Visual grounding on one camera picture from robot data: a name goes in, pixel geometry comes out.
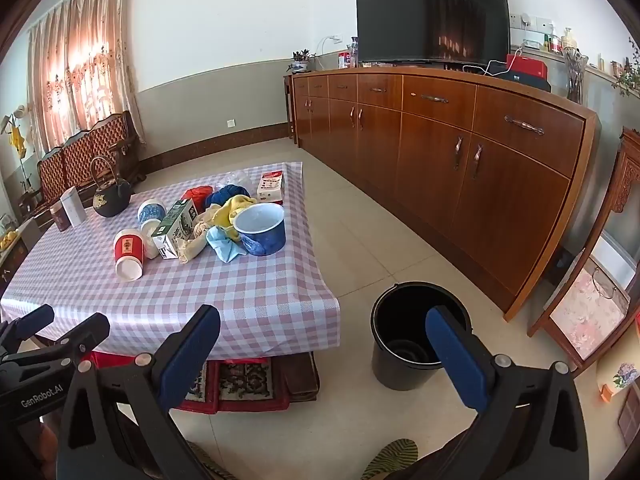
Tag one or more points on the blue plastic bag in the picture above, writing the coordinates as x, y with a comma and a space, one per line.
227, 194

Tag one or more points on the green white drink carton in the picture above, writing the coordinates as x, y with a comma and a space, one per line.
175, 230

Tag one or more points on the coat rack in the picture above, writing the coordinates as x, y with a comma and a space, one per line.
17, 140

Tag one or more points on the white tin canister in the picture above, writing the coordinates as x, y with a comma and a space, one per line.
74, 207

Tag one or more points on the pink patterned curtain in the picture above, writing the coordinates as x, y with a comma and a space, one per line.
80, 60

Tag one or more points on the green striped slipper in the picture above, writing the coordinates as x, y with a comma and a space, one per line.
392, 457

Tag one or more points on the brown tin canister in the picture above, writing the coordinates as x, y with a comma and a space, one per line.
59, 219

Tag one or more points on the green leafy plant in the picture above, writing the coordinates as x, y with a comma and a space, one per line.
627, 77

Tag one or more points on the black printer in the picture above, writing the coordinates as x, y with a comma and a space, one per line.
520, 82

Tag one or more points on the black plastic bin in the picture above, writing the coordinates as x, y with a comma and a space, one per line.
395, 370

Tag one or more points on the glass vase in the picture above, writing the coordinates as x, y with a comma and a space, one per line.
575, 80

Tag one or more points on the white plugged charger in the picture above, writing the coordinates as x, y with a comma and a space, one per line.
336, 39

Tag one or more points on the yellow cloth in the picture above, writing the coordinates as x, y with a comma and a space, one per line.
230, 210

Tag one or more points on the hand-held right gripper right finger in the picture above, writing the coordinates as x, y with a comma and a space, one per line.
457, 355

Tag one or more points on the black flat television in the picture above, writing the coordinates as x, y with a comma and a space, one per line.
430, 10

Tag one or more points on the red plastic bag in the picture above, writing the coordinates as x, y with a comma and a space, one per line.
197, 195

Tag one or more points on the yellow fruit bowl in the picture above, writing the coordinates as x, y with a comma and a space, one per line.
7, 240

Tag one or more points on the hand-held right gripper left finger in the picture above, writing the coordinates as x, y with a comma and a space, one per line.
187, 350

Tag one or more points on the long wooden sideboard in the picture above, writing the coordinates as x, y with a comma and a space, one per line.
425, 160

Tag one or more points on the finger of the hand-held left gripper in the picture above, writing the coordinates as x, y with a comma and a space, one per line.
85, 330
35, 317

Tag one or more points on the blue paper bowl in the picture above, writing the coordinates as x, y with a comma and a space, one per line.
265, 240

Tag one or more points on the red patterned rug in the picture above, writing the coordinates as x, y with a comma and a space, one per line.
245, 380

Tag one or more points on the clear plastic bag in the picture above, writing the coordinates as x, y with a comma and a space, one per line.
242, 180

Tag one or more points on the white blue spray bottle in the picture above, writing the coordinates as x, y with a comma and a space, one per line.
150, 215

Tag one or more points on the small potted plant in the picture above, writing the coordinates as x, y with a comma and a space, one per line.
300, 66

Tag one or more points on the light blue face mask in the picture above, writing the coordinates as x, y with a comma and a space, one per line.
222, 245

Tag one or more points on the white pump bottle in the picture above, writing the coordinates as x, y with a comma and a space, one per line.
569, 40

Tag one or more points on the low wooden cabinet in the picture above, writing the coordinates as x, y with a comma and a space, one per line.
17, 260

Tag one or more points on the red white cardboard box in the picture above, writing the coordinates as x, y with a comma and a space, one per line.
270, 187

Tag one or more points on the white wall socket row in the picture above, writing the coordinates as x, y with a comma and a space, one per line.
542, 22

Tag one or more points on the clear plastic bottle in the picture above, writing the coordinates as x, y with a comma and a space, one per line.
354, 52

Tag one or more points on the wooden upholstered sofa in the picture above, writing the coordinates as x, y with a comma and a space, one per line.
85, 150

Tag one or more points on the pink checkered tablecloth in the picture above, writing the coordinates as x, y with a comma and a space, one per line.
225, 285

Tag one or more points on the black iron teapot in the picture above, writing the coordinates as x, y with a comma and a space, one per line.
111, 202

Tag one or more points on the red paper cup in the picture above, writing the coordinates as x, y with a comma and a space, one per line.
128, 250

